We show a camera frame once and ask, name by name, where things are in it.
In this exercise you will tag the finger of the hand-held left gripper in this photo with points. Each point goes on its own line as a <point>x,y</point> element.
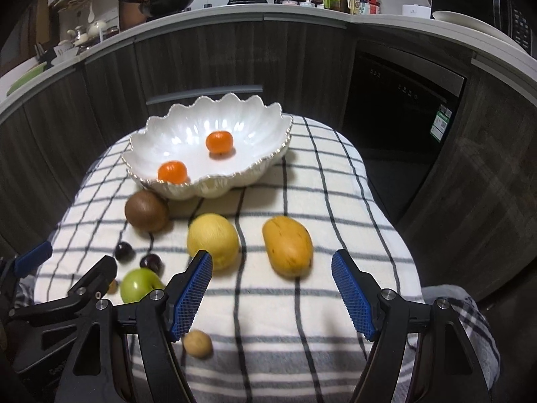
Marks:
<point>90,279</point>
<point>33,258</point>

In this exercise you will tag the orange tangerine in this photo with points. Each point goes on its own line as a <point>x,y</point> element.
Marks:
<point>172,172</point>
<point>219,142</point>

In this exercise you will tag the black induction cooktop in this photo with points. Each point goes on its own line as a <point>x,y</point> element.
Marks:
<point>247,2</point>

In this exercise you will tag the white dish bowl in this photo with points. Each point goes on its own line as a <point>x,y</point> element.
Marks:
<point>66,55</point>

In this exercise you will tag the hanging white ladle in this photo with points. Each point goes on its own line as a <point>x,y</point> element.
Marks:
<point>91,12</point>

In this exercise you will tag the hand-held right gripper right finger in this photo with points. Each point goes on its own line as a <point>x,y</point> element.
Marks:
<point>352,298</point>

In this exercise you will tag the white plaid blanket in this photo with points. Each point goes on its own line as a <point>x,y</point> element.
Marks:
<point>272,323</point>

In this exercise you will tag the green apple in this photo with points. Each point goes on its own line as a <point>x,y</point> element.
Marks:
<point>136,286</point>

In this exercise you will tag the brown kiwi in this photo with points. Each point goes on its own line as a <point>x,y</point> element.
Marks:
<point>147,211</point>

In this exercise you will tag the small brown longan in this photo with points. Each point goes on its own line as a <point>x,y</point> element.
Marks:
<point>112,287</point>
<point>197,344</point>

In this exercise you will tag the brown cutting board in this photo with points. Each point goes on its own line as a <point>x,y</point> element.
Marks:
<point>130,8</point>

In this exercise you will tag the white scalloped bowl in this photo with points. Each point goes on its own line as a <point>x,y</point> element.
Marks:
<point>251,134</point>

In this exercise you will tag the white plate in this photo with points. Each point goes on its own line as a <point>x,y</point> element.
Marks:
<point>465,21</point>

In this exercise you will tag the white box appliance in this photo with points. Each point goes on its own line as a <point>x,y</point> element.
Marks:
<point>416,11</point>

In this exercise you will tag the white teapot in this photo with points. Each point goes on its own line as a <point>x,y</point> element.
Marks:
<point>96,28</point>

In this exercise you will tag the grey plaid cloth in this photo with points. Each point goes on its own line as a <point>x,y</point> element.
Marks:
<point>474,323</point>

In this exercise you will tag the green energy label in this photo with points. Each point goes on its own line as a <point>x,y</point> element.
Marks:
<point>441,122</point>

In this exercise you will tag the dark wood kitchen cabinet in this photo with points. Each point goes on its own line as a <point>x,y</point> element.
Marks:
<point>209,58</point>

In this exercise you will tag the dark purple plum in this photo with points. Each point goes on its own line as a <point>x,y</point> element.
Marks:
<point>152,262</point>
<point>124,252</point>

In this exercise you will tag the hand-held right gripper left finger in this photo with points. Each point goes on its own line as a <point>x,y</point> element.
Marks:
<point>191,298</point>

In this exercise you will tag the yellow lemon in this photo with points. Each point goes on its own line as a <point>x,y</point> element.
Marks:
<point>213,237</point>

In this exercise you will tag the yellow mango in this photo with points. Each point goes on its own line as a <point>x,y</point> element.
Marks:
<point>287,245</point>

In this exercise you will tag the green plate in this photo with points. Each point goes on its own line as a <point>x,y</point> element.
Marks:
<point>25,77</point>

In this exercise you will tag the green oil jug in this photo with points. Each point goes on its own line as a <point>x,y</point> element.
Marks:
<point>335,1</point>

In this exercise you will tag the black dishwasher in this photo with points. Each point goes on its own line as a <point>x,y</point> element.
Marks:
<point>390,105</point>

